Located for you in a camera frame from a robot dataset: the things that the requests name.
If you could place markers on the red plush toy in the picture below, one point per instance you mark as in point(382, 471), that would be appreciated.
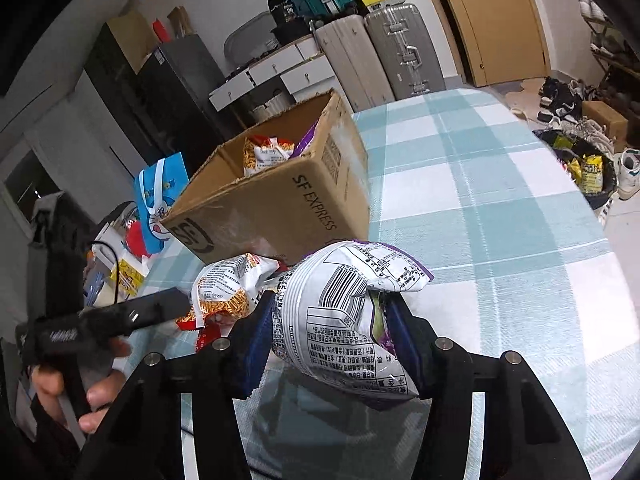
point(136, 237)

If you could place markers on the beige suitcase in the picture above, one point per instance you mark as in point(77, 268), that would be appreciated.
point(350, 65)

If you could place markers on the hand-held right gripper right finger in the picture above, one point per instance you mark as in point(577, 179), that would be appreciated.
point(400, 330)

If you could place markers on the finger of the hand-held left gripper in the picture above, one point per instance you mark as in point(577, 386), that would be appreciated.
point(160, 307)

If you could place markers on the silver suitcase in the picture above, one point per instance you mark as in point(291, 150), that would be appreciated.
point(405, 50)

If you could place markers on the dark tall cabinet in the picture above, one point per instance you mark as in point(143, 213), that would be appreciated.
point(117, 95)

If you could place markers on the shoe rack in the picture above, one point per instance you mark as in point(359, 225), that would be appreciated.
point(605, 35)

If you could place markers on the black printed box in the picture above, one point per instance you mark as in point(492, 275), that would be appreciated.
point(285, 10)

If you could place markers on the white woven basket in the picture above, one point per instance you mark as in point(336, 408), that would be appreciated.
point(270, 106)

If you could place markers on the brown paper bag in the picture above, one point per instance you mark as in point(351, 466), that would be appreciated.
point(179, 21)

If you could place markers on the black round container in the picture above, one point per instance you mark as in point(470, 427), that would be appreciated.
point(292, 32)

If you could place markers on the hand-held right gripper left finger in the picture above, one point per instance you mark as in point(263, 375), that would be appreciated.
point(252, 355)

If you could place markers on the small red snack packet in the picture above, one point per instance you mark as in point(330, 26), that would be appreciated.
point(207, 336)

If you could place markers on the grey plastic tub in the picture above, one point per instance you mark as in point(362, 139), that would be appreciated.
point(247, 35)

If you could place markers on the pile of shoes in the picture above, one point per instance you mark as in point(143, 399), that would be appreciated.
point(560, 100)

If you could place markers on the orange noodle snack packet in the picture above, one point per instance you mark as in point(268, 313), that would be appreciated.
point(225, 290)
point(265, 155)

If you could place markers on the wooden door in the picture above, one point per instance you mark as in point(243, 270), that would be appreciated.
point(495, 20)

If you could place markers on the blue cartoon tote bag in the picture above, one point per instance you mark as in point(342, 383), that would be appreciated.
point(155, 210)

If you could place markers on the black trash bin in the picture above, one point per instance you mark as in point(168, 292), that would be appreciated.
point(585, 170)

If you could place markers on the yellow black shoe box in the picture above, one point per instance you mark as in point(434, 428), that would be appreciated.
point(382, 0)

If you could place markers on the small brown cardboard box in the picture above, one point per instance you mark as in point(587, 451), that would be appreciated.
point(605, 122)

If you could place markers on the white drawer unit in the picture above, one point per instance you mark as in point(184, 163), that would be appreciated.
point(305, 77)

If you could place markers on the checked teal white tablecloth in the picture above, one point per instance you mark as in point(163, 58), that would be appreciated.
point(475, 210)

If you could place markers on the red paper bag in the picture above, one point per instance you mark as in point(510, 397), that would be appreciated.
point(160, 30)

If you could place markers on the person's left hand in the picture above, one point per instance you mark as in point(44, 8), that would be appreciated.
point(102, 395)

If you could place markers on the person's left forearm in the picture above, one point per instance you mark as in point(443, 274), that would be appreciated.
point(30, 445)

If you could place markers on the dark grey fridge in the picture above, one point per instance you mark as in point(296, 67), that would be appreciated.
point(185, 85)

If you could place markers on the large tan cardboard box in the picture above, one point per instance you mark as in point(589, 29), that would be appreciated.
point(130, 37)

